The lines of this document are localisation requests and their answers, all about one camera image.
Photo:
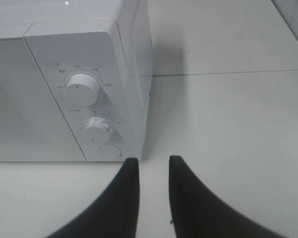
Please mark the white microwave door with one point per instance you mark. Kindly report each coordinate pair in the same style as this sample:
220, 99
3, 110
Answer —
32, 126

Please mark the round white door button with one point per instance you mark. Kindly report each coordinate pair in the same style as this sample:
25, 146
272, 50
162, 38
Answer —
110, 152

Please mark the upper white power knob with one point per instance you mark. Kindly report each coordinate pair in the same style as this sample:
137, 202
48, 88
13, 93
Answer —
82, 90

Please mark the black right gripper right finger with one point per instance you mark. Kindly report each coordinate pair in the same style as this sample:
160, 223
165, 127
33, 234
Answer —
198, 213

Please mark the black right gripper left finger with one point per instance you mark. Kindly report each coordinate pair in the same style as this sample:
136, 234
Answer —
114, 214

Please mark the white microwave oven body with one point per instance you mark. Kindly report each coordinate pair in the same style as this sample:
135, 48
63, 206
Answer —
107, 39

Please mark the white timer knob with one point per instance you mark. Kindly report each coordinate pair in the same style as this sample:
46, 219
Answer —
98, 129

